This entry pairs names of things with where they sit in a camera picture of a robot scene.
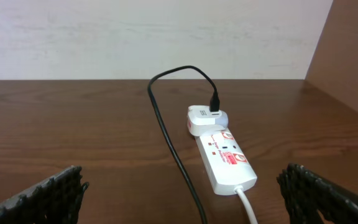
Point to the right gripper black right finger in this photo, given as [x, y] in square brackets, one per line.
[310, 198]

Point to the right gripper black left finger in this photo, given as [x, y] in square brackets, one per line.
[55, 200]

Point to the white USB charger plug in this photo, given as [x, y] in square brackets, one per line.
[203, 122]

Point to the white power strip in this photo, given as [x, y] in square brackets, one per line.
[226, 165]

